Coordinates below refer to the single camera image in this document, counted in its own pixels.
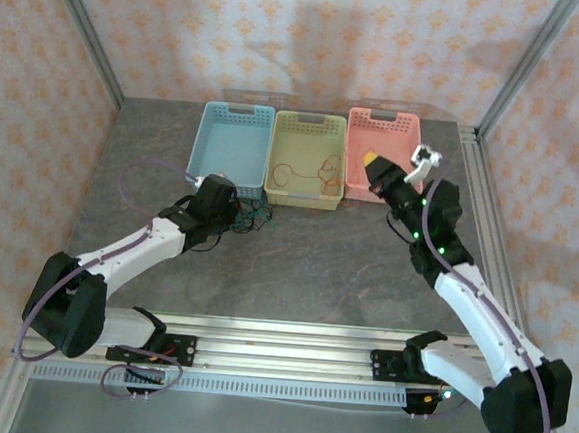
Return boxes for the orange cable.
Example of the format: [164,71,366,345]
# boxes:
[269,144,349,198]

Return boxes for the pink perforated plastic basket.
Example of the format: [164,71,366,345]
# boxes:
[341,105,432,208]

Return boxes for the blue perforated plastic basket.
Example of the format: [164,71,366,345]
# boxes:
[184,99,278,201]

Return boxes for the yellow perforated plastic basket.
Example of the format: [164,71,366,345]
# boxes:
[262,109,352,213]

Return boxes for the black connector box with LED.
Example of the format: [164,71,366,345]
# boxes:
[401,383,458,421]

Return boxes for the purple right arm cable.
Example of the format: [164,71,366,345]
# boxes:
[404,176,573,433]

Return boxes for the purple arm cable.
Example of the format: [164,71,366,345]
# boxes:
[404,176,573,433]
[14,149,202,375]

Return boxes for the aluminium side rail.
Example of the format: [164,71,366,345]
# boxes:
[442,124,546,347]

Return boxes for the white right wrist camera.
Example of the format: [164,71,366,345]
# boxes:
[404,143,446,187]

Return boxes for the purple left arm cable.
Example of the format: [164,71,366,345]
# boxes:
[14,149,202,375]

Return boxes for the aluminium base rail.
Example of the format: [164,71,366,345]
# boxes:
[12,298,559,400]

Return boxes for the aluminium frame post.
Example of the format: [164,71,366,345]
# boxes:
[475,0,579,145]
[31,0,133,110]

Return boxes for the slotted cable duct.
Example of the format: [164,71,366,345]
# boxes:
[30,359,407,411]

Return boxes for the purple looped cable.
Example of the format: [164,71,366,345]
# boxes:
[99,343,186,406]

